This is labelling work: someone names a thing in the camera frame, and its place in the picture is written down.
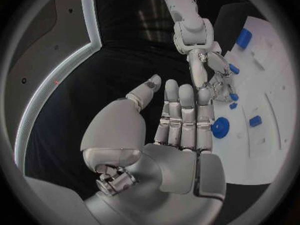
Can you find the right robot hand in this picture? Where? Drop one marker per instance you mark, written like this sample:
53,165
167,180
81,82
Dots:
211,75

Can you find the blue peg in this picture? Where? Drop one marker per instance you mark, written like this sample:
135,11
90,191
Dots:
234,69
234,97

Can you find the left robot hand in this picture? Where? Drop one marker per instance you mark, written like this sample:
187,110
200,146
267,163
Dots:
150,165

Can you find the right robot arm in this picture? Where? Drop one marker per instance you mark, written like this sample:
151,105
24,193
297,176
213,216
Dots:
187,20

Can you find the small blue block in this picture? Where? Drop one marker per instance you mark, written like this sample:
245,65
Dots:
233,105

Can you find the large blue cylinder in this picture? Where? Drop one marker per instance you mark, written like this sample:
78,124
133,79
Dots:
243,38

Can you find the white task board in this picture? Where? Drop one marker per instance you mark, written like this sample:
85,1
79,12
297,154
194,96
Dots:
257,105

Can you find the blue gear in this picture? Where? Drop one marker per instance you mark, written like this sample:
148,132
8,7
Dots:
220,127

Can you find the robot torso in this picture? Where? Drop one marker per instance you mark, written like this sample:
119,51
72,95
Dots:
46,63

